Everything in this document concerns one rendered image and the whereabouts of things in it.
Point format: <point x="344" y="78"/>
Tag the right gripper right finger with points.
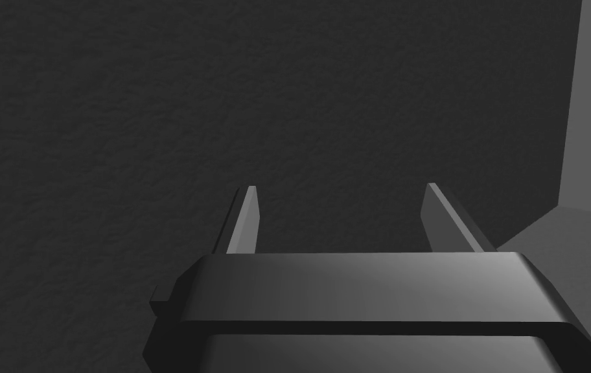
<point x="448" y="228"/>

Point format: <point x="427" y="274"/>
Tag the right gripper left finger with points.
<point x="243" y="225"/>

